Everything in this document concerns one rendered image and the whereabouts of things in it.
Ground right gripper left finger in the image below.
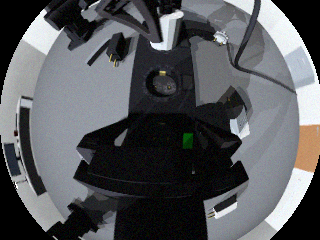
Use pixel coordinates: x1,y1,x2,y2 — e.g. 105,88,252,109
81,117,128,147

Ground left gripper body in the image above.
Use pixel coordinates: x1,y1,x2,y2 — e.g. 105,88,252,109
79,0,107,12

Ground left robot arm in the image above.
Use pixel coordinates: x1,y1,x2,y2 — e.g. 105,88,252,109
44,0,97,51

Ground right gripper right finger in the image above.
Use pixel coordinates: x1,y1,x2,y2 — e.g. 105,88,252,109
193,117,243,173

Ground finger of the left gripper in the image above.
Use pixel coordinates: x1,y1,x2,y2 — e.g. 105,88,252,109
97,0,161,43
156,0,181,11

